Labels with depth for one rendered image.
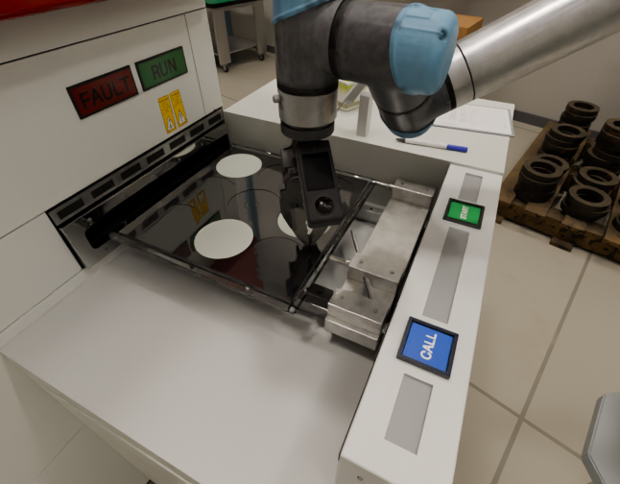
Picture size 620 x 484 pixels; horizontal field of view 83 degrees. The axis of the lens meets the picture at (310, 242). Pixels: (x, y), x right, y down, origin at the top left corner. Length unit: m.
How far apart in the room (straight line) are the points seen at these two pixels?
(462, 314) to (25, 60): 0.64
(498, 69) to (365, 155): 0.35
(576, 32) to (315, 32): 0.29
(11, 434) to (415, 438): 0.68
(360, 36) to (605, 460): 0.57
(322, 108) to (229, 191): 0.35
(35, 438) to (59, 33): 0.69
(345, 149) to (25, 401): 0.75
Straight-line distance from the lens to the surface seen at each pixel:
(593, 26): 0.54
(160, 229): 0.68
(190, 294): 0.66
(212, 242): 0.62
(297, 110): 0.44
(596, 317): 2.04
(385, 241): 0.64
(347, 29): 0.39
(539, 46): 0.52
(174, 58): 0.79
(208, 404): 0.54
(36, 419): 0.86
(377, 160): 0.77
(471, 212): 0.61
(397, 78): 0.38
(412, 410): 0.39
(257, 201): 0.70
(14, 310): 0.71
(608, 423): 0.65
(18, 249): 0.67
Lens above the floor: 1.31
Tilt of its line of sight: 43 degrees down
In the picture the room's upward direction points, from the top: straight up
